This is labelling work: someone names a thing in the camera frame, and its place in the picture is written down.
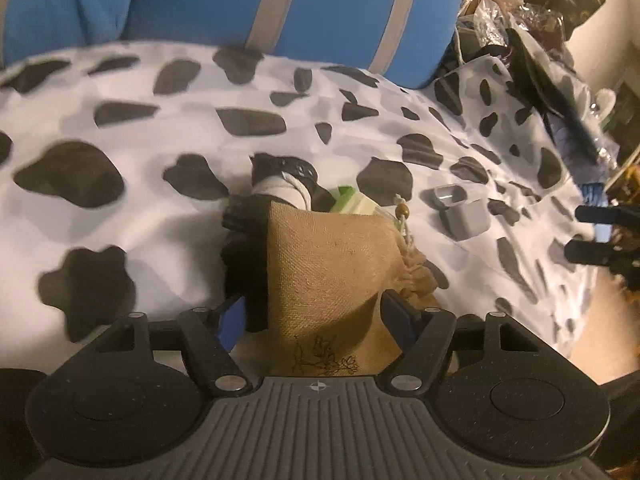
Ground white cup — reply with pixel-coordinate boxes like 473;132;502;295
592;89;619;123

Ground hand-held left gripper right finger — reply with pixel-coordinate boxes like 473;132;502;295
380;290;539;395

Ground cow print blanket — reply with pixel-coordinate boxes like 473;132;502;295
0;40;608;376

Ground long black object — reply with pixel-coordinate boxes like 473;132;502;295
505;27;603;163

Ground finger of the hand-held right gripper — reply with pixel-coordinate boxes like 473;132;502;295
565;238;640;289
575;203;640;227

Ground clear plastic bag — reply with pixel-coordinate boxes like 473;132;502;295
457;0;512;61

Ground green wet wipes pack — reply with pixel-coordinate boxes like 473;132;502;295
327;186;377;217

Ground grey earbuds case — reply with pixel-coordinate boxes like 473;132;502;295
432;185;489;239

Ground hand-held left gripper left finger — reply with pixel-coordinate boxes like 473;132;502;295
100;296;249;396

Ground cow print pillow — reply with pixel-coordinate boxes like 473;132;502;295
434;54;603;201

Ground burlap drawstring pouch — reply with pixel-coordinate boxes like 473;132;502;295
265;192;442;377

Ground blue pillow grey stripes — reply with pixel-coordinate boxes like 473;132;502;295
122;0;463;90

